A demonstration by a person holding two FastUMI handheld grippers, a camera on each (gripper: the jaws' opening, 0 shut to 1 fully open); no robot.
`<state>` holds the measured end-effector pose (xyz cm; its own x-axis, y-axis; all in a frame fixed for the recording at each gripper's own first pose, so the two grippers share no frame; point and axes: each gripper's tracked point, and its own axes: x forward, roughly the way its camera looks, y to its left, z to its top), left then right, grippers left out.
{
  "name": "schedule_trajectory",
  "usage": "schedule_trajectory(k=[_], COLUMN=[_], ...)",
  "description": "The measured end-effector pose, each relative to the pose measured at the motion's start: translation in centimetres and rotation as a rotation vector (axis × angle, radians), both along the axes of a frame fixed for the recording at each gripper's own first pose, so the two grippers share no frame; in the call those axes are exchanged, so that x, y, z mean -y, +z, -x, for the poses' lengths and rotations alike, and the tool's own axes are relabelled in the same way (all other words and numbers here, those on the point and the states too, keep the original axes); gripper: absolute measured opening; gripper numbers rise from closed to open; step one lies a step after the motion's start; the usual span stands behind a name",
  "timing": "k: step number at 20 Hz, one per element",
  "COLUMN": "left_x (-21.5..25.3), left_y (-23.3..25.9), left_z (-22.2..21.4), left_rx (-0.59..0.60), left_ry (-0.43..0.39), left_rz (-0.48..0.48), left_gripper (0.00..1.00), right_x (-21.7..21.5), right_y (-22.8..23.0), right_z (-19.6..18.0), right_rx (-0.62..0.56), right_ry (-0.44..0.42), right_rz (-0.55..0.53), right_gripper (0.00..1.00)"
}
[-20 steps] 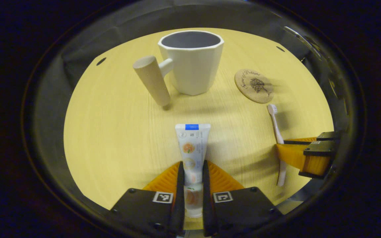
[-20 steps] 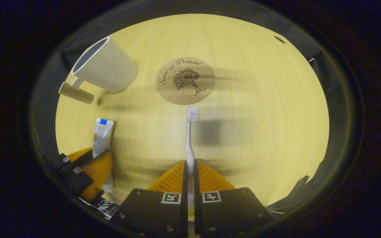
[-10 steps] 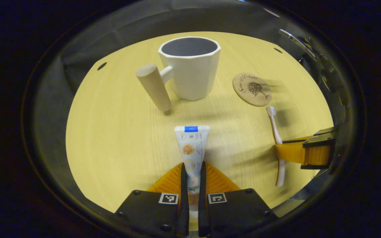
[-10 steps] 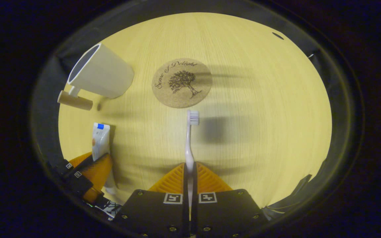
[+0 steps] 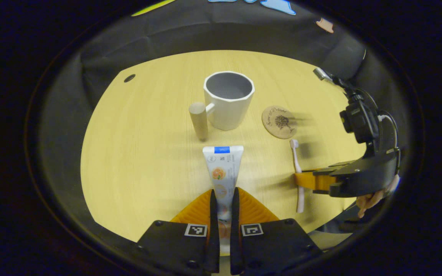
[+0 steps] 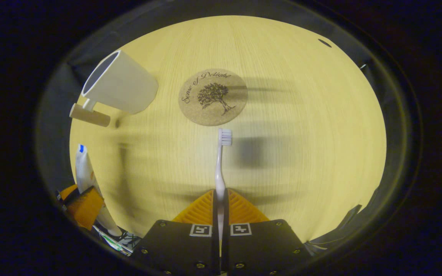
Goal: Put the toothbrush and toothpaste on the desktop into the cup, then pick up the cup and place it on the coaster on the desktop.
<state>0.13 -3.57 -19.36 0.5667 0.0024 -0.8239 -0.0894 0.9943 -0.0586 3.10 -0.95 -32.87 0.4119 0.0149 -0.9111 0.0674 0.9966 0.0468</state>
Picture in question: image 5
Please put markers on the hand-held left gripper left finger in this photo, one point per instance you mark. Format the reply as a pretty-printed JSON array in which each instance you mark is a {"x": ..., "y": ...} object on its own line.
[{"x": 214, "y": 230}]

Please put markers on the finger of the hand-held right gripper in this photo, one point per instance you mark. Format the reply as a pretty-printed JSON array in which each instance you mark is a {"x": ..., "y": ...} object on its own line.
[
  {"x": 317, "y": 182},
  {"x": 336, "y": 168}
]

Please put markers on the round wooden coaster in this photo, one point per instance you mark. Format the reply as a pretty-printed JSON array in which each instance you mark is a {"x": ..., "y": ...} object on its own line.
[{"x": 276, "y": 122}]

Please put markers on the white toothpaste tube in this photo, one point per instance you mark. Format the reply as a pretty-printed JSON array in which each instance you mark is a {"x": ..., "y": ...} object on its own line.
[{"x": 223, "y": 168}]

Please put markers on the light wooden desktop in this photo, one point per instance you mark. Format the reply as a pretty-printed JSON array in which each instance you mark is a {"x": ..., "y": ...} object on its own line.
[{"x": 148, "y": 172}]

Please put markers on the pink toothbrush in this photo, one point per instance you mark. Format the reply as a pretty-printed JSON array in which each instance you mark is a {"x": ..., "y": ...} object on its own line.
[{"x": 296, "y": 161}]

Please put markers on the black backdrop cloth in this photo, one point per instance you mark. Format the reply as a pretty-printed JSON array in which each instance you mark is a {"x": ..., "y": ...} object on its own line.
[{"x": 167, "y": 34}]

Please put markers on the black desktop hole cap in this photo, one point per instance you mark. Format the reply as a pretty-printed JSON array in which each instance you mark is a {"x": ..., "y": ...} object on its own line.
[{"x": 129, "y": 78}]

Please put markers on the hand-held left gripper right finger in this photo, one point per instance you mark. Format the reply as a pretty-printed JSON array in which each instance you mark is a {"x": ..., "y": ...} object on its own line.
[{"x": 235, "y": 230}]

